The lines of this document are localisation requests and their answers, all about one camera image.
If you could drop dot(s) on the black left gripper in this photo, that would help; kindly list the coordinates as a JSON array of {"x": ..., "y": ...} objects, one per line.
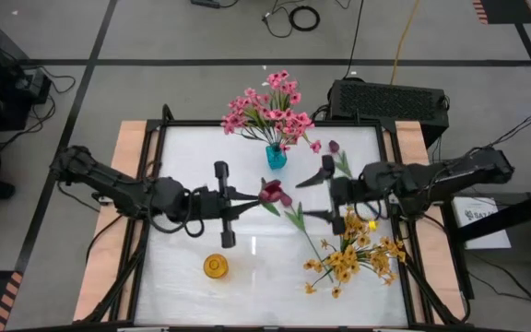
[{"x": 210, "y": 205}]

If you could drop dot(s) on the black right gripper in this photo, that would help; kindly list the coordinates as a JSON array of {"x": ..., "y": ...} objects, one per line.
[{"x": 344, "y": 191}]

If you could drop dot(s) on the yellow artificial flower spray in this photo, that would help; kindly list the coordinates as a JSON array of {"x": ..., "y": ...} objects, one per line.
[
  {"x": 344, "y": 269},
  {"x": 381, "y": 260},
  {"x": 355, "y": 226}
]

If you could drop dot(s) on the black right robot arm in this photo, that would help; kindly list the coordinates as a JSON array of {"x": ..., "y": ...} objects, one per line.
[{"x": 454, "y": 177}]

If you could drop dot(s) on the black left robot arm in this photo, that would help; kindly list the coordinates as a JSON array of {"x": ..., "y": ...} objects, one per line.
[{"x": 109, "y": 182}]

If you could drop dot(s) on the blue glass vase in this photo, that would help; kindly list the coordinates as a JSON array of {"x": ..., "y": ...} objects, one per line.
[{"x": 276, "y": 159}]

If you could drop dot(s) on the amber textured glass vase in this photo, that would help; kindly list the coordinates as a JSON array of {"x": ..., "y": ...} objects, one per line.
[{"x": 215, "y": 266}]

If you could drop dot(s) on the yellow tape tag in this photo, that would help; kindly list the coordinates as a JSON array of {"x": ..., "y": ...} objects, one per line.
[{"x": 373, "y": 225}]

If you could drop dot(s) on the black computer case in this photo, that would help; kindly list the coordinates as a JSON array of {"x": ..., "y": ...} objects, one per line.
[{"x": 385, "y": 103}]

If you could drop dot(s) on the white paper sign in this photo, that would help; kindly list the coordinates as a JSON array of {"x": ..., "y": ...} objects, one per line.
[{"x": 487, "y": 230}]

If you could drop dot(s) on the black stand beam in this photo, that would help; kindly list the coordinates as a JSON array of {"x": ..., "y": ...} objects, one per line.
[{"x": 514, "y": 214}]

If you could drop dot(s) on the black power strip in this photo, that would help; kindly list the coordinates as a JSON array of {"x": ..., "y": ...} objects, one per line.
[{"x": 205, "y": 3}]

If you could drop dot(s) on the black metal table frame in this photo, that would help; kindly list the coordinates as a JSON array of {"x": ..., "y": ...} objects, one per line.
[{"x": 192, "y": 123}]

